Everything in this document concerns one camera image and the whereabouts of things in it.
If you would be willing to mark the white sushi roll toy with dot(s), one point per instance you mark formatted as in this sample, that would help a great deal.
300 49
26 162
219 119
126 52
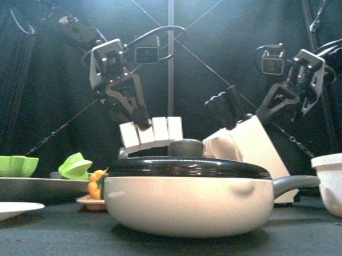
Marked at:
154 133

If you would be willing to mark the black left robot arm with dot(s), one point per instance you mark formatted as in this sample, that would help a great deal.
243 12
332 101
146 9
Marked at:
68 23

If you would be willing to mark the orange shrimp sushi toy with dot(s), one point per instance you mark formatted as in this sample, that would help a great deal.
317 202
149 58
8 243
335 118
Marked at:
94 190

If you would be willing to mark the white toy knife block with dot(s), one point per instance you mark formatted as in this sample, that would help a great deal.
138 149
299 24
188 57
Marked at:
256 150

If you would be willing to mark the white cup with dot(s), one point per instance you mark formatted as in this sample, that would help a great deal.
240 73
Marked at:
332 183

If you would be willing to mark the black pot lid with knob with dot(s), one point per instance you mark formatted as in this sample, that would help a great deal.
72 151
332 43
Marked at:
188 166

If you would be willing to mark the silver metal tray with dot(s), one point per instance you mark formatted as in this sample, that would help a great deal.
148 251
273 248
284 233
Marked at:
41 188

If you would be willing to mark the white plate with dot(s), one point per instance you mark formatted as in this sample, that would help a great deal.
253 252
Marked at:
16 209

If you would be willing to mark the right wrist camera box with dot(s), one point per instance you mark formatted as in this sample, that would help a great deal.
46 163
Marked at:
272 65

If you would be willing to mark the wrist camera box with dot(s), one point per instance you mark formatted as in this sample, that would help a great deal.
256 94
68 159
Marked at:
146 54
272 65

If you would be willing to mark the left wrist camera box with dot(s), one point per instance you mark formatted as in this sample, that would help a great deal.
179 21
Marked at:
146 54

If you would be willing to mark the grey vertical frame post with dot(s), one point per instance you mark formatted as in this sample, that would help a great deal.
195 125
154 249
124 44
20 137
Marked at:
172 50

